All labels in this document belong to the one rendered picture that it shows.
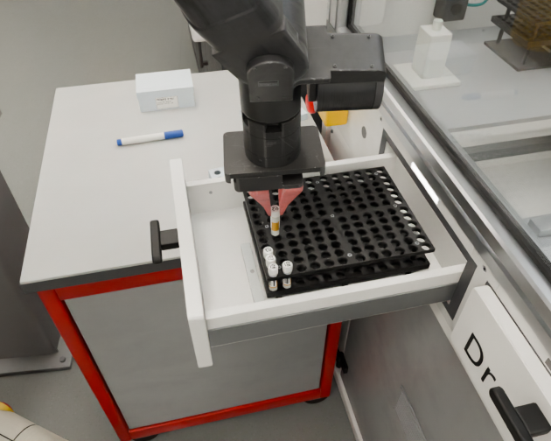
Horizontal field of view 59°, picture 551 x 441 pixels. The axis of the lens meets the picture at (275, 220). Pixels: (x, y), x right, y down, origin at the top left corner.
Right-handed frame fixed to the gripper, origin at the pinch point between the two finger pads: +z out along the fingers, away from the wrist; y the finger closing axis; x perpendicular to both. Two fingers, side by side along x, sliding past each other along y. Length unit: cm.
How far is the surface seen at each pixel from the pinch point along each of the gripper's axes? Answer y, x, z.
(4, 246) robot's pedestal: 66, -42, 54
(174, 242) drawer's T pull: 13.0, -0.8, 6.2
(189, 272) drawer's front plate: 10.5, 5.6, 3.9
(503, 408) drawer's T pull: -19.8, 23.7, 4.8
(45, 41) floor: 128, -261, 120
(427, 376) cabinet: -23.1, 8.9, 34.5
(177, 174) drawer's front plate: 12.9, -12.5, 5.6
